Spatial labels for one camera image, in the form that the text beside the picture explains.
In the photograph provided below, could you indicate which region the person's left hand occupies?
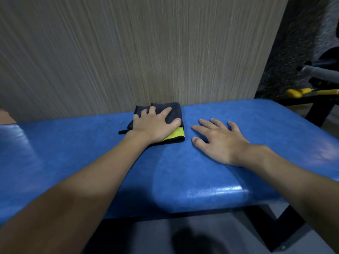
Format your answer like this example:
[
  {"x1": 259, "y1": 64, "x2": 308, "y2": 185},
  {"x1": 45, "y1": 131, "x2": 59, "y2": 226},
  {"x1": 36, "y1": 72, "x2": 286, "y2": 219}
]
[{"x1": 127, "y1": 105, "x2": 182, "y2": 145}]

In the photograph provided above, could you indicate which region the person's right hand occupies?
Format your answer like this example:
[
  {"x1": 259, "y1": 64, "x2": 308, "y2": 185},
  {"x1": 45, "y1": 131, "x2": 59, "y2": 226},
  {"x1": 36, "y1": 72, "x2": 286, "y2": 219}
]
[{"x1": 190, "y1": 118, "x2": 251, "y2": 167}]

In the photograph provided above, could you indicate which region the grey and yellow cleaning cloth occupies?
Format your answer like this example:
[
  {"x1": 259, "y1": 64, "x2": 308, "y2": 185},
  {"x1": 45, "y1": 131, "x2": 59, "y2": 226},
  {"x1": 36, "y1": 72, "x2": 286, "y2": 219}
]
[{"x1": 118, "y1": 102, "x2": 186, "y2": 146}]

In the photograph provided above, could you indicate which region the blue padded bench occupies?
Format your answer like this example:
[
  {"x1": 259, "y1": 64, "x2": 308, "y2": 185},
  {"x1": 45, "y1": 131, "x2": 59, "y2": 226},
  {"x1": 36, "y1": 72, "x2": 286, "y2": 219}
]
[{"x1": 0, "y1": 99, "x2": 339, "y2": 253}]

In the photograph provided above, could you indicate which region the person's left forearm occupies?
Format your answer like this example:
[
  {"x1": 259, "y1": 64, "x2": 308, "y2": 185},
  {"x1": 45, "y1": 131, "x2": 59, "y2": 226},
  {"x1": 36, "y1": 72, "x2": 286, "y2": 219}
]
[{"x1": 0, "y1": 129, "x2": 151, "y2": 254}]

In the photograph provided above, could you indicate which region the person's right forearm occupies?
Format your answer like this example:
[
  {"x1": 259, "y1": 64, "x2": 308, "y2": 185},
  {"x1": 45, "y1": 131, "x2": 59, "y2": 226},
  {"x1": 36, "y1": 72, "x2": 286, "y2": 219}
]
[{"x1": 236, "y1": 144, "x2": 339, "y2": 252}]

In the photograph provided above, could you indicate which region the black exercise machine frame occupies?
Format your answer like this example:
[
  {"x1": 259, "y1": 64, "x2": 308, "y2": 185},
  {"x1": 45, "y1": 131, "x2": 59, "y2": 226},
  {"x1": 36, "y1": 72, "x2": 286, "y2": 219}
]
[{"x1": 275, "y1": 46, "x2": 339, "y2": 129}]

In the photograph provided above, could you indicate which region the grey handle grip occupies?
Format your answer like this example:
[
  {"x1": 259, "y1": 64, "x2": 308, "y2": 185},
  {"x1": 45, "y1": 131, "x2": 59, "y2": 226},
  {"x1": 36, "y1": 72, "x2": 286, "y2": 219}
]
[{"x1": 296, "y1": 65, "x2": 339, "y2": 84}]

